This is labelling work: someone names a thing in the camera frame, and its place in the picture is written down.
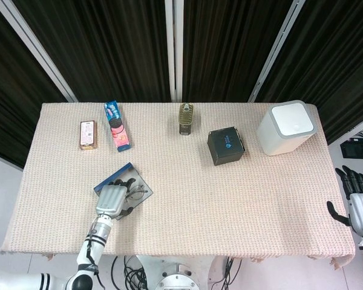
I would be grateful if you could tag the dark pleated curtain panel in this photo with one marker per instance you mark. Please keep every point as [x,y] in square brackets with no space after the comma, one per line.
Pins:
[109,48]
[12,90]
[227,48]
[335,60]

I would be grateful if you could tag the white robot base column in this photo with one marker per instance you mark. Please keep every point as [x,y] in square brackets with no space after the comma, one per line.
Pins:
[177,281]

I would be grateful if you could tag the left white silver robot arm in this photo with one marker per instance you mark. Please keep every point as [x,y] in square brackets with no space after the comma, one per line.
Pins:
[93,241]

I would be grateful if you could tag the dark blue box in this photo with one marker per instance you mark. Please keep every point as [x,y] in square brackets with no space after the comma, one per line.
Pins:
[116,175]

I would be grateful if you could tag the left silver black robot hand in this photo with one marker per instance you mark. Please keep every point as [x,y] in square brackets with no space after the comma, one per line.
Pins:
[112,197]

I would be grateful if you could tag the blue pink snack packet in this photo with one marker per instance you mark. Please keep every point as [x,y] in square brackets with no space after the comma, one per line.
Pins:
[117,130]

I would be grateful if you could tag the thin black frame eyeglasses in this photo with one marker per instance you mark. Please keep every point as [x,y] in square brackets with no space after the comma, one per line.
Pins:
[141,191]

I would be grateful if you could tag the black equipment box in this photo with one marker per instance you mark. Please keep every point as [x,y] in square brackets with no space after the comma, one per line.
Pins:
[358,149]

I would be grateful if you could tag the black cube cardboard box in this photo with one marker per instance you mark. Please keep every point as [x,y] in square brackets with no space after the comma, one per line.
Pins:
[227,148]

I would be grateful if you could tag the small brown pink box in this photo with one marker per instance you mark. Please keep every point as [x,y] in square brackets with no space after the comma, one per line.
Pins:
[88,134]

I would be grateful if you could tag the beige woven tablecloth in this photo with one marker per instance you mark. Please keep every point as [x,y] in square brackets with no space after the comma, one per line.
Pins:
[214,211]

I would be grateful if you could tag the white square trash bin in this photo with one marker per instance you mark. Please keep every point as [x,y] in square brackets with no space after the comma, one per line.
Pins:
[282,133]

